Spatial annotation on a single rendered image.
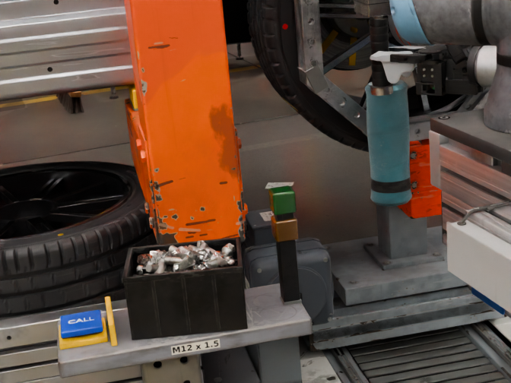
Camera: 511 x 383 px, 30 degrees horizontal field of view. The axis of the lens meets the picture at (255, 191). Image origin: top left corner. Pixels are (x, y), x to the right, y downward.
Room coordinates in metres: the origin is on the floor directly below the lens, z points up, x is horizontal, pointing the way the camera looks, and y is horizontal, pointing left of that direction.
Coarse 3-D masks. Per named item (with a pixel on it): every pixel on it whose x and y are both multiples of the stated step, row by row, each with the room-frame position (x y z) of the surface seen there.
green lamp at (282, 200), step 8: (272, 192) 1.54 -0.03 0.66; (280, 192) 1.54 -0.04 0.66; (288, 192) 1.54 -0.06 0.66; (272, 200) 1.53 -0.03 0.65; (280, 200) 1.53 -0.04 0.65; (288, 200) 1.53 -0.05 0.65; (272, 208) 1.54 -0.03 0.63; (280, 208) 1.53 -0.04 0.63; (288, 208) 1.53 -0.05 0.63; (296, 208) 1.54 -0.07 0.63
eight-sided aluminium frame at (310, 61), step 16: (304, 0) 2.01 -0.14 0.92; (304, 16) 2.01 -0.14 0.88; (304, 32) 2.01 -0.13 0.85; (320, 32) 2.02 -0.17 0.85; (304, 48) 2.01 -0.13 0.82; (320, 48) 2.02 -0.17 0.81; (304, 64) 2.01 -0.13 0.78; (320, 64) 2.01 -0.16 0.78; (304, 80) 2.02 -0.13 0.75; (320, 80) 2.01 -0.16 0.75; (320, 96) 2.01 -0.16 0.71; (336, 96) 2.02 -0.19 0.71; (480, 96) 2.09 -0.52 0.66; (352, 112) 2.03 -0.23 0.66; (448, 112) 2.12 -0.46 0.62; (416, 128) 2.05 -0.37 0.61
